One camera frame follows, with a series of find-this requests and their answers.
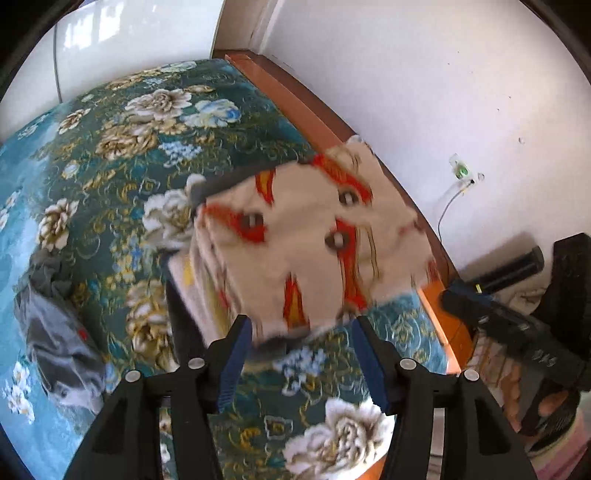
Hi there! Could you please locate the orange wooden bed frame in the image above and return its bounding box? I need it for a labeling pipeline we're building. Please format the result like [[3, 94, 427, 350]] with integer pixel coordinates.
[[222, 52, 472, 373]]

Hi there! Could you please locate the white charger cable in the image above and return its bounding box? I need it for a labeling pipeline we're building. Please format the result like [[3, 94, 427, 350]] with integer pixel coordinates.
[[435, 179, 475, 245]]

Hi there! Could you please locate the cream fire truck print garment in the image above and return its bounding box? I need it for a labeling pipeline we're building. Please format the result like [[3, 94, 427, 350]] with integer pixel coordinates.
[[169, 140, 437, 346]]

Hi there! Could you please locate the teal floral bedspread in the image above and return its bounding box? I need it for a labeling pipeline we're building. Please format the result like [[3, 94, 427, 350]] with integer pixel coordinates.
[[0, 58, 452, 480]]

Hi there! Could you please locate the person's right hand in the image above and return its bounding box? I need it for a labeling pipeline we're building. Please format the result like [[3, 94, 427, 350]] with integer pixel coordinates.
[[516, 366, 581, 450]]

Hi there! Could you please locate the grey crumpled garment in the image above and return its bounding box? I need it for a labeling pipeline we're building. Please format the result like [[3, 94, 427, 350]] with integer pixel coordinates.
[[14, 249, 106, 414]]

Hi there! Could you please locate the wall socket with green plug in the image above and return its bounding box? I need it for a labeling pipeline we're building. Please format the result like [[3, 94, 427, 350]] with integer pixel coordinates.
[[449, 154, 485, 186]]

